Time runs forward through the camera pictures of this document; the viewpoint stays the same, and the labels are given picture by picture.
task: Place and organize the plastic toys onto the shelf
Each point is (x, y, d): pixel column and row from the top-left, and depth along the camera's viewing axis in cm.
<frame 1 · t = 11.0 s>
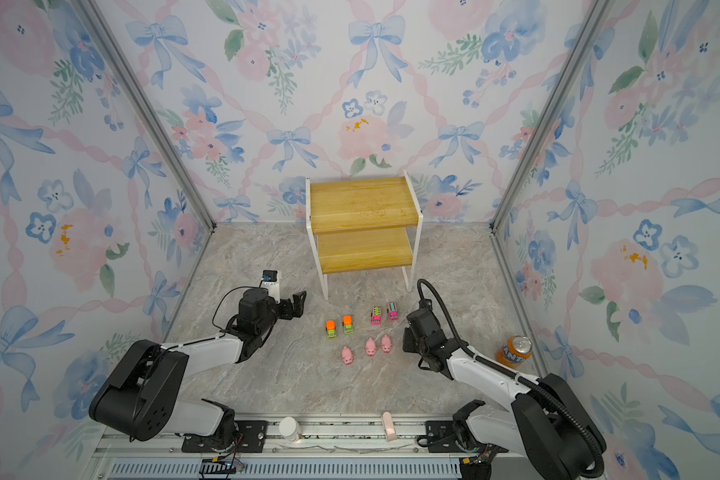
left hand: (292, 289, 91), fingers open
right hand: (409, 332, 90), fingers closed
orange green toy truck left: (331, 329, 92), point 3 cm above the table
orange green toy truck right: (348, 325, 93), point 3 cm above the table
pink green toy truck left: (376, 316, 94), point 3 cm above the table
pink teal toy truck right: (392, 310, 96), point 3 cm above the table
pink toy pig left: (347, 355, 88), point 2 cm above the table
pink toy pig middle: (370, 347, 89), point 2 cm above the table
pink toy pig right: (386, 343, 89), point 2 cm above the table
orange soda can: (516, 351, 79), point 11 cm above the table

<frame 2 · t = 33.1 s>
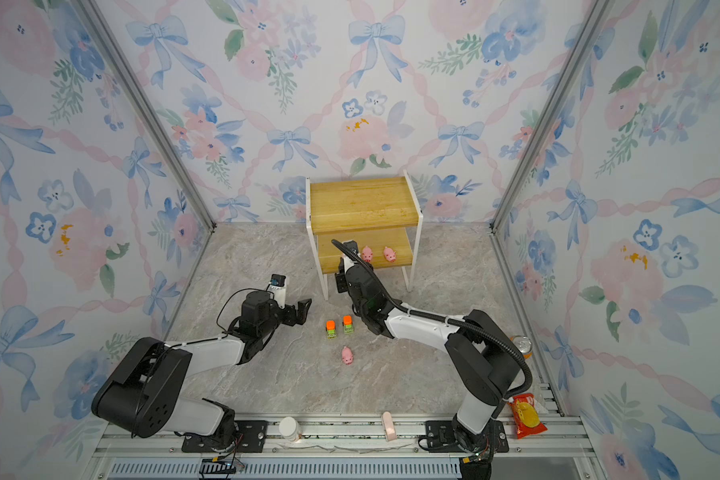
left hand: (297, 295, 91), fingers open
right hand: (345, 256, 85), fingers open
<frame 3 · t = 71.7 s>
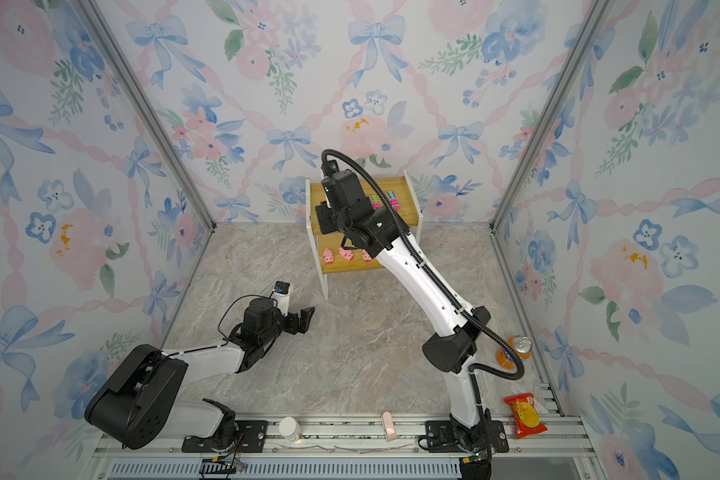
left hand: (300, 302, 90), fingers open
right hand: (328, 202, 72), fingers closed
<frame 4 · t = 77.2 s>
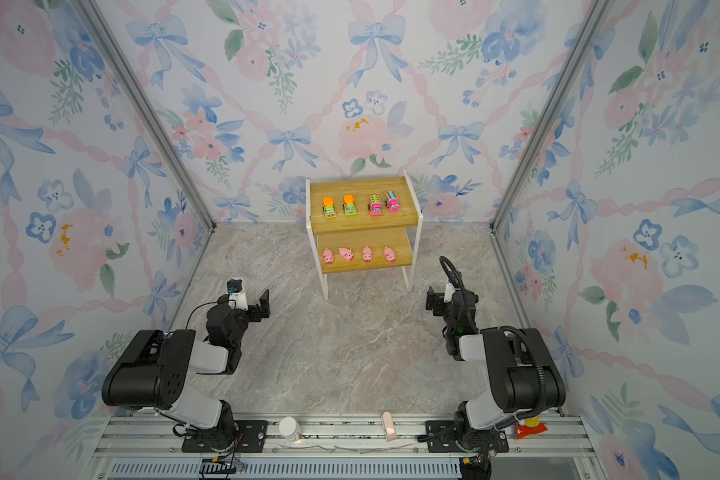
left hand: (252, 288, 91), fingers open
right hand: (446, 286, 94), fingers open
